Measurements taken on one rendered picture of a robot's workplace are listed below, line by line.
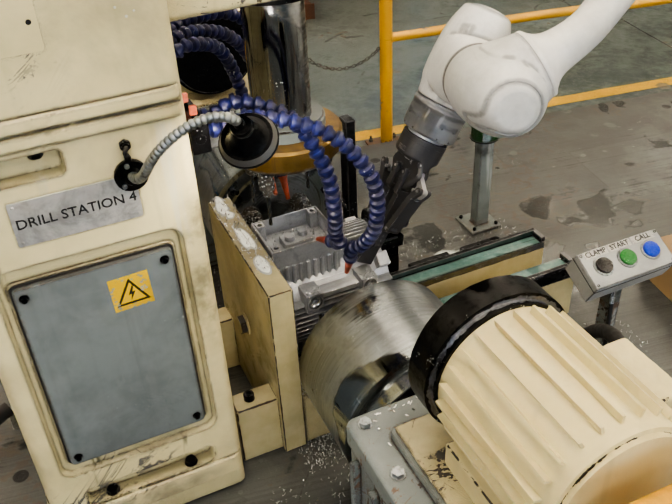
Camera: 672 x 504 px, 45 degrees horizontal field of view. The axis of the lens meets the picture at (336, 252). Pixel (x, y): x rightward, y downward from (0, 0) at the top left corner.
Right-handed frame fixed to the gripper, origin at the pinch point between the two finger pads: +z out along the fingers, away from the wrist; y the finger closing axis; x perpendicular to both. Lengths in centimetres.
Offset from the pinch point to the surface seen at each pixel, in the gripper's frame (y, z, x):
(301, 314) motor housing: 2.5, 14.1, -8.3
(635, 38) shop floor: -262, -59, 326
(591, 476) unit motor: 67, -13, -22
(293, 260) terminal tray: -1.0, 6.3, -12.1
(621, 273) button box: 20.0, -13.2, 34.8
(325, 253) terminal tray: -1.0, 4.0, -6.9
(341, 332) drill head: 20.7, 5.3, -14.3
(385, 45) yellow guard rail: -211, -5, 127
